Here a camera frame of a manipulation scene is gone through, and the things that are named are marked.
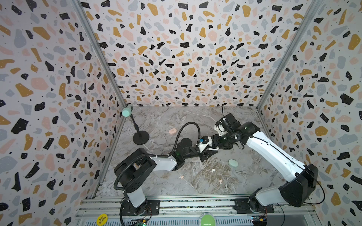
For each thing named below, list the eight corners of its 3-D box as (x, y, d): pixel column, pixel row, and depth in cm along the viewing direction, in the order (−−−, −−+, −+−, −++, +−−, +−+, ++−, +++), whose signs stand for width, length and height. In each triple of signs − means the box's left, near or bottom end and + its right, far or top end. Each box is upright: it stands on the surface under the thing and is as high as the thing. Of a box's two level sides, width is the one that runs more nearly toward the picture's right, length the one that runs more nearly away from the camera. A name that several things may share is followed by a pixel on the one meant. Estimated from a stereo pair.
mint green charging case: (229, 167, 91) (229, 166, 89) (227, 160, 94) (228, 158, 92) (237, 167, 91) (238, 166, 89) (236, 160, 94) (237, 158, 92)
